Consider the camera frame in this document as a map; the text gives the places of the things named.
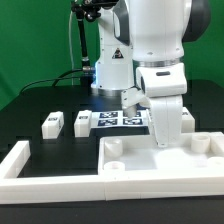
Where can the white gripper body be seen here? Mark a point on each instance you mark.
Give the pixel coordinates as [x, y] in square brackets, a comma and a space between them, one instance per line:
[164, 87]

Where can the white desk top tray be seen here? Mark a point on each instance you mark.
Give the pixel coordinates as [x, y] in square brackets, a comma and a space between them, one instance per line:
[192, 152]

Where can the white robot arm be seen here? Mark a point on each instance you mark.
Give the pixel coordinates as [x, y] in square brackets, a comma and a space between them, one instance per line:
[141, 51]

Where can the marker sheet black white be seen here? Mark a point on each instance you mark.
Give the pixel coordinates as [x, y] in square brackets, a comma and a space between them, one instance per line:
[110, 119]

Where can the white U-shaped fence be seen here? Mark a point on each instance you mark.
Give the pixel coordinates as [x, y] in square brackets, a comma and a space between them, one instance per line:
[127, 185]

